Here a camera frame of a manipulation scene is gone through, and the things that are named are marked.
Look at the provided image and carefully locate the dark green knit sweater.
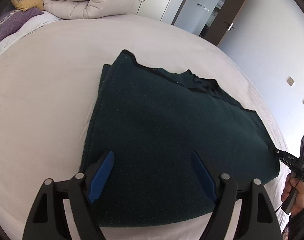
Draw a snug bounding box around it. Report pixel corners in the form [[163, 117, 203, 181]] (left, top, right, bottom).
[[80, 50, 280, 228]]

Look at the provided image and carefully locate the dark jacket sleeve forearm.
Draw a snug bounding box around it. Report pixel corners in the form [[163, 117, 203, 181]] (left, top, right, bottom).
[[283, 208, 304, 240]]

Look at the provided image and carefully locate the person's right hand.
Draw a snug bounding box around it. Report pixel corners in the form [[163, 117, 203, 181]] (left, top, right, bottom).
[[281, 173, 304, 217]]

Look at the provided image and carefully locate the white bed sheet mattress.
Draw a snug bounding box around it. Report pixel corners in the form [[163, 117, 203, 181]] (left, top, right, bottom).
[[0, 14, 287, 239]]

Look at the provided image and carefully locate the dark brown door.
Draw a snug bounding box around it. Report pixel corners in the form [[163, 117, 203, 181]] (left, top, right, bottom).
[[204, 0, 248, 46]]

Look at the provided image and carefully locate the white pillow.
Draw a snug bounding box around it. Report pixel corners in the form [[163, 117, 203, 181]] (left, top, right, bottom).
[[0, 11, 61, 56]]

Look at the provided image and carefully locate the purple patterned cushion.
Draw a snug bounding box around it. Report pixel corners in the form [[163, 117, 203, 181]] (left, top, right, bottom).
[[0, 8, 43, 41]]

